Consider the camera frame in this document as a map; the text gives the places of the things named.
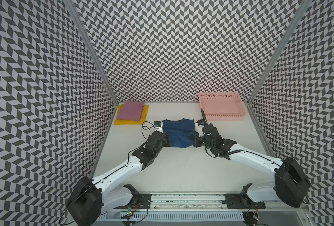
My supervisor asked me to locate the pink plastic basket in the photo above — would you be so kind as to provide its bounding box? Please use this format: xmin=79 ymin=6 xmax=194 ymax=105
xmin=198 ymin=92 xmax=247 ymax=121

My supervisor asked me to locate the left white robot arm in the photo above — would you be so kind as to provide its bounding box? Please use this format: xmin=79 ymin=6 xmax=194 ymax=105
xmin=66 ymin=131 xmax=170 ymax=226

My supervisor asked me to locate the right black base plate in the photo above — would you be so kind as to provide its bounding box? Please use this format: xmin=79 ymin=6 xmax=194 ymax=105
xmin=224 ymin=193 xmax=266 ymax=209

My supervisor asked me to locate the blue mickey t-shirt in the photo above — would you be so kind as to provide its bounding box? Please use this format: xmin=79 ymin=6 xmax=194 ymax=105
xmin=162 ymin=118 xmax=195 ymax=148

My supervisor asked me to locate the aluminium front rail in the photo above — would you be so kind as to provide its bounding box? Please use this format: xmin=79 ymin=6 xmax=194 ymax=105
xmin=92 ymin=192 xmax=314 ymax=226

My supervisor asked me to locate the folded yellow t-shirt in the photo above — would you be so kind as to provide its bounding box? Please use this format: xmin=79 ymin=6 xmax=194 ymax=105
xmin=114 ymin=105 xmax=149 ymax=125

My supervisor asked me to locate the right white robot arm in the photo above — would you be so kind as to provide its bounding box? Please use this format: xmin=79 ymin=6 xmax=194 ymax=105
xmin=194 ymin=121 xmax=311 ymax=208

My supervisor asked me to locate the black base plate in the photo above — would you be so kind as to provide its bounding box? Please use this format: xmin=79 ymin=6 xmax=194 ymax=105
xmin=127 ymin=194 xmax=152 ymax=209
xmin=224 ymin=193 xmax=266 ymax=209

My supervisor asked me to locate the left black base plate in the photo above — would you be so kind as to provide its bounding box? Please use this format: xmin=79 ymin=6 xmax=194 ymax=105
xmin=127 ymin=194 xmax=152 ymax=209

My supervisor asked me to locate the folded pink t-shirt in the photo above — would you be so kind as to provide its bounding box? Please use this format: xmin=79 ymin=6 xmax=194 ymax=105
xmin=117 ymin=101 xmax=145 ymax=121

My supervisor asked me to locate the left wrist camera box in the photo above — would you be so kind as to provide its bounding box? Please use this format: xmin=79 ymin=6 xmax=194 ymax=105
xmin=153 ymin=121 xmax=163 ymax=133

